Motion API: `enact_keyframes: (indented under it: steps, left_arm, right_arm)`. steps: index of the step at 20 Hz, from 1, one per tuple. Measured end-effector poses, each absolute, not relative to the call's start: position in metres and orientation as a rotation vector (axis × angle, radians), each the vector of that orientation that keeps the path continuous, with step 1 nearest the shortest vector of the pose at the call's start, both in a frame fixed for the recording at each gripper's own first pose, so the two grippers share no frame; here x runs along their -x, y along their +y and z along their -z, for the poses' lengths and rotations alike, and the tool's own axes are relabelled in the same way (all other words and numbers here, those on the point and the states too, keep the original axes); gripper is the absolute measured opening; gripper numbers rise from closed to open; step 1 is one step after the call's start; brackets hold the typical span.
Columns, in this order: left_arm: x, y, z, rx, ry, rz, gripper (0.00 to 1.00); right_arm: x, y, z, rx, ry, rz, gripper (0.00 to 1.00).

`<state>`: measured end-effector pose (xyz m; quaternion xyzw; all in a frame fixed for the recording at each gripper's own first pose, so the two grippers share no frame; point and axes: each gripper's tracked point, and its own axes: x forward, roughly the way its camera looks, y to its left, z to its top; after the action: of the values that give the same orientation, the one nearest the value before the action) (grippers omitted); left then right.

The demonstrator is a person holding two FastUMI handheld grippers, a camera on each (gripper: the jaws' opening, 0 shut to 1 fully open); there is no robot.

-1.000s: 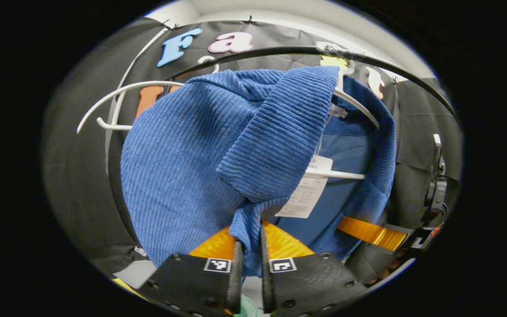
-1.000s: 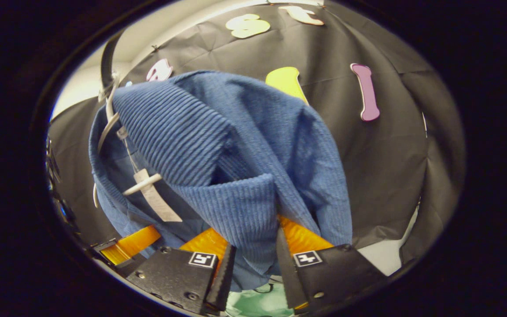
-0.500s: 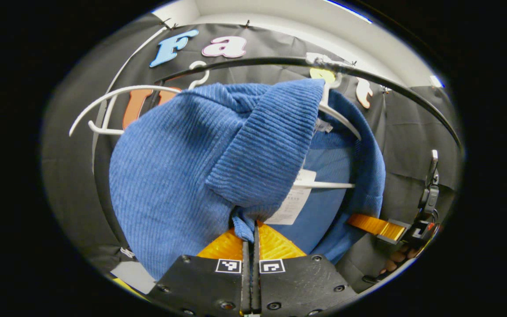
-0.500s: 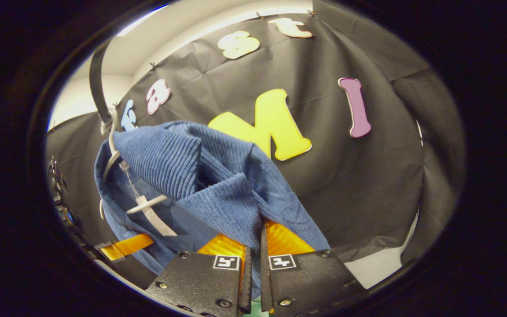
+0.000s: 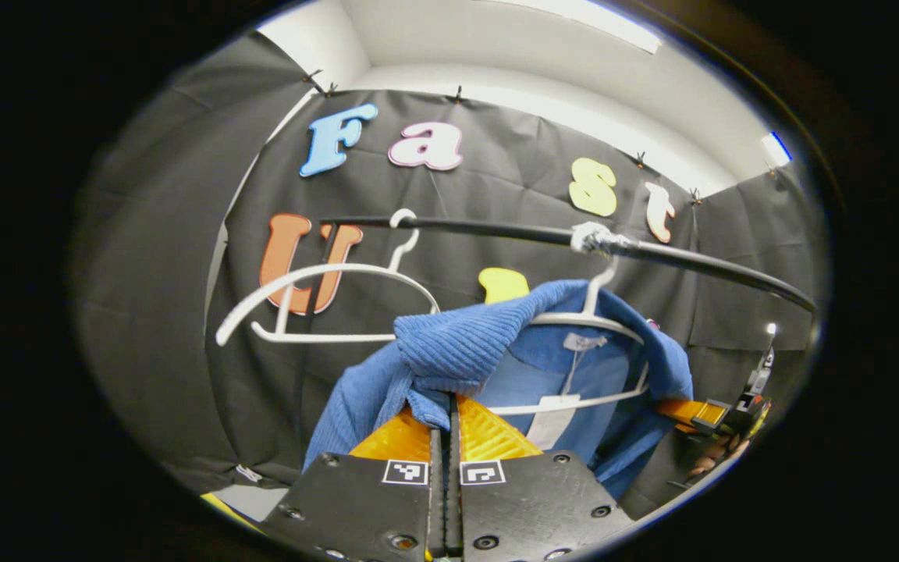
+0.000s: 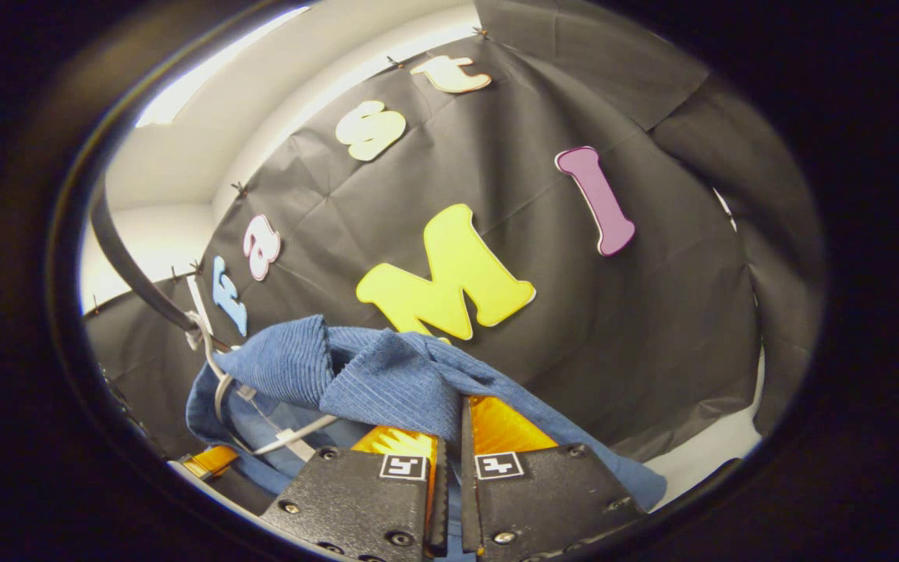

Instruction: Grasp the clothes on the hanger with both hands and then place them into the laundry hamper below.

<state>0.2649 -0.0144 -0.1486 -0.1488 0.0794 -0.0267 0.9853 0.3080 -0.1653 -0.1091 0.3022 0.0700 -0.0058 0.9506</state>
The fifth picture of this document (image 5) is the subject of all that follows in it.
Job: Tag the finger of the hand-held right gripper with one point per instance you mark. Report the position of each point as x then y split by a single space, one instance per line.
687 411

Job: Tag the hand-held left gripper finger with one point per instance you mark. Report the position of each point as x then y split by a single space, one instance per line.
437 484
455 507

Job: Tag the blue jacket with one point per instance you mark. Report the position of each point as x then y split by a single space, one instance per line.
449 351

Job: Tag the white clothes hanger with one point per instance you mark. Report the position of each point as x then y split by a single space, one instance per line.
325 339
596 293

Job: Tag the black clothes rack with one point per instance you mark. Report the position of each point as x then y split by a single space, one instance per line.
496 229

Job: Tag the white tape wrap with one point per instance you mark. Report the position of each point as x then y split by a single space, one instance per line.
591 236

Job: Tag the small ceiling light panel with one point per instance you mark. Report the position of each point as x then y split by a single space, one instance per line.
776 148

